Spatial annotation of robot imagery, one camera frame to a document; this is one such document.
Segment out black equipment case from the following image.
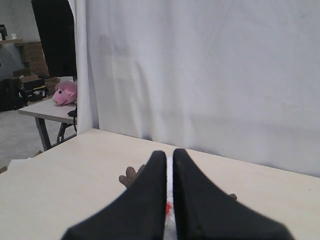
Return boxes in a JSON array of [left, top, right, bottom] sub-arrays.
[[0, 79, 49, 112]]

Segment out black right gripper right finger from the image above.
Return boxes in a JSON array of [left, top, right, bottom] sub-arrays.
[[173, 148, 294, 240]]

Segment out white plush snowman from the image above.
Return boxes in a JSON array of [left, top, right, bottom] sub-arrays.
[[118, 156, 238, 240]]

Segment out grey side table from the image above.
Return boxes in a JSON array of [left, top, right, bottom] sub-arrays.
[[18, 98, 77, 151]]

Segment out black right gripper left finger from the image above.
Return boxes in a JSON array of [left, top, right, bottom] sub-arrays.
[[62, 150, 167, 240]]

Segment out white backdrop curtain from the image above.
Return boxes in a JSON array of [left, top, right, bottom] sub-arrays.
[[69, 0, 320, 177]]

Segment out pink plush pig toy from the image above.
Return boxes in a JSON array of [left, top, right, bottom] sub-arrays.
[[52, 81, 78, 106]]

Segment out black hanging curtain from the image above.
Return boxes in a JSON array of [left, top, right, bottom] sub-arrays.
[[31, 0, 77, 77]]

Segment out stacked cardboard boxes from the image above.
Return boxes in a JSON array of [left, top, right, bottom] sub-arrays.
[[14, 41, 61, 86]]

